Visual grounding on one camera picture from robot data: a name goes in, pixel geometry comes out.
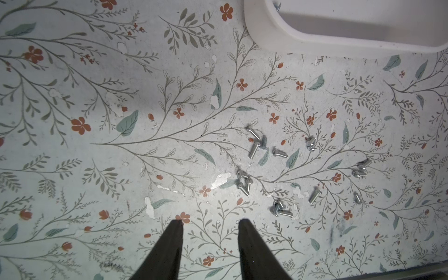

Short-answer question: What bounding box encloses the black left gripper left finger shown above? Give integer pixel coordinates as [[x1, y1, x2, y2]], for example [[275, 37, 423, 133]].
[[130, 220, 183, 280]]

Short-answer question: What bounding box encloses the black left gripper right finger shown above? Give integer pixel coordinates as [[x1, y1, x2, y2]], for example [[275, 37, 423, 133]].
[[238, 219, 291, 280]]

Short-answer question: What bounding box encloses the white plastic storage box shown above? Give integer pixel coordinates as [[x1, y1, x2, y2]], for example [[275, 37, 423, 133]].
[[244, 1, 448, 58]]

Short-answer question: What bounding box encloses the silver screw in box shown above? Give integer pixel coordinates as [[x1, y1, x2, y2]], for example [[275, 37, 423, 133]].
[[274, 2, 282, 12]]

